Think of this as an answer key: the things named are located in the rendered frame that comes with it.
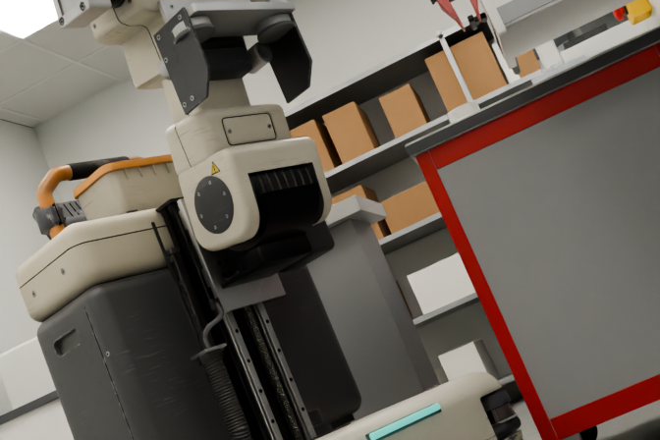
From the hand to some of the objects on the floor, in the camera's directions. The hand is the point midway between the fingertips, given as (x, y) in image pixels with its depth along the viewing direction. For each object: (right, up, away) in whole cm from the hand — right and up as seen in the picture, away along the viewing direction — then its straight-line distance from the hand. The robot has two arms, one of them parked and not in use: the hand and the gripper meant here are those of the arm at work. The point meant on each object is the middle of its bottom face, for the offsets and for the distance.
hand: (470, 23), depth 212 cm
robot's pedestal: (-1, -109, +45) cm, 118 cm away
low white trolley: (+50, -83, +24) cm, 100 cm away
